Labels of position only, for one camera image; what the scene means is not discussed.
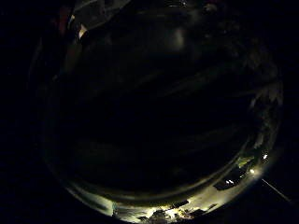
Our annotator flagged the dark window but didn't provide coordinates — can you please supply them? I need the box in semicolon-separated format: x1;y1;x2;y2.
213;167;252;191

